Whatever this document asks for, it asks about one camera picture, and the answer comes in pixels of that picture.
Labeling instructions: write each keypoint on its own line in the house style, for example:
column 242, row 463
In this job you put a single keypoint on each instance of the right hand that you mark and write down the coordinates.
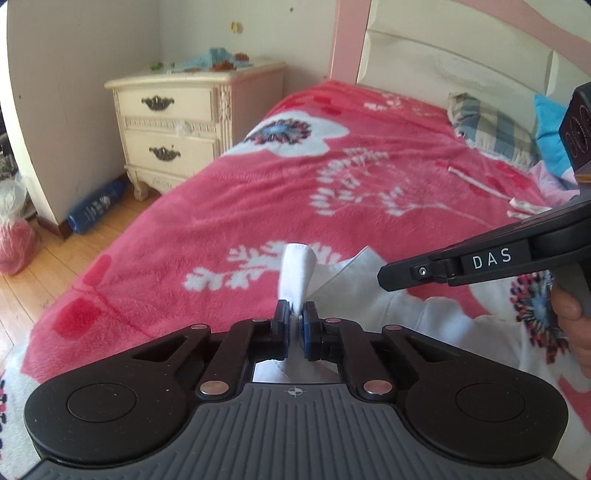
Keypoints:
column 576, row 326

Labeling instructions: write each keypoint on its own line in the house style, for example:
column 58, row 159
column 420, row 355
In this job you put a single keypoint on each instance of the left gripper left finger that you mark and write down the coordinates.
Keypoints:
column 230, row 357

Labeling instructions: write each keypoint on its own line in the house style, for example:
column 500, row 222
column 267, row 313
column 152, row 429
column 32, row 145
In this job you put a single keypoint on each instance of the blue cloth on nightstand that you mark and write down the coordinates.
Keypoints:
column 214, row 59

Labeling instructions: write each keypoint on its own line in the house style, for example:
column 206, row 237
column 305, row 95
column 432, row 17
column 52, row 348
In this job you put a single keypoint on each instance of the pink white headboard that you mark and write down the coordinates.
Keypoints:
column 501, row 52

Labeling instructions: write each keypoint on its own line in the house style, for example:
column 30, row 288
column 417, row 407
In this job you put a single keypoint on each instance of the pastel patchwork quilt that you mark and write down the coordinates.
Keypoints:
column 553, row 174

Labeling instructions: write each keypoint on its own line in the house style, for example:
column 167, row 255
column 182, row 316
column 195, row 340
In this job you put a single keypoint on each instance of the red floral bed blanket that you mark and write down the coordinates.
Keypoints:
column 335, row 165

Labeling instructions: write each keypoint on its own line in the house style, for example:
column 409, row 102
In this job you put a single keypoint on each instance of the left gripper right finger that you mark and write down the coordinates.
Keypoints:
column 345, row 344

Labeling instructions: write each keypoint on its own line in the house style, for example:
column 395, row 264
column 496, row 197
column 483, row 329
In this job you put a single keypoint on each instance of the white button shirt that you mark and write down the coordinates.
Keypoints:
column 520, row 325

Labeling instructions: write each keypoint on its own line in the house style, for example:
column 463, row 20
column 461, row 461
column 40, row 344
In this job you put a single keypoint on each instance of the red plastic bag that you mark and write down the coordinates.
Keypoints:
column 19, row 242

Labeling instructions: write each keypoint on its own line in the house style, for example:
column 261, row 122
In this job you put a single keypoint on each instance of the blue water bottle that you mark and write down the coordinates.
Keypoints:
column 91, row 209

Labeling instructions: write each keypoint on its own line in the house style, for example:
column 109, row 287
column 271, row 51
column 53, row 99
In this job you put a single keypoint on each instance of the plaid pillow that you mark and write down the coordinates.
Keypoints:
column 490, row 131

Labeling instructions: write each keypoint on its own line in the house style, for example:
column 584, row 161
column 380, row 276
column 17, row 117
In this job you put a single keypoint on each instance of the cream bedside nightstand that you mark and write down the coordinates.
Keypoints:
column 173, row 125

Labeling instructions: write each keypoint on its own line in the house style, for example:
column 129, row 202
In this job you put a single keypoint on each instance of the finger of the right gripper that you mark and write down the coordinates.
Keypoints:
column 412, row 273

